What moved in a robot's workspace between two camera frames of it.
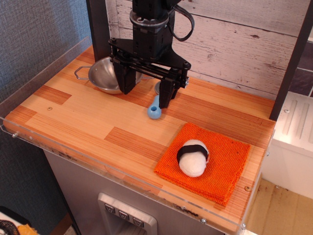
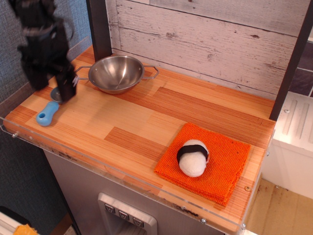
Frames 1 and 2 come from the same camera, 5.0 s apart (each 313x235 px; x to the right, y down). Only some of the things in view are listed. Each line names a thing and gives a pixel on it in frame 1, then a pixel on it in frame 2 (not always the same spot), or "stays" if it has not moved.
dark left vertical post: x=100 y=29 stays
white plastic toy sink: x=289 y=162 stays
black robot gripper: x=151 y=50 to x=44 y=48
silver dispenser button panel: x=121 y=218 stays
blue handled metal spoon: x=154 y=111 to x=44 y=117
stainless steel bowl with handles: x=102 y=75 stays
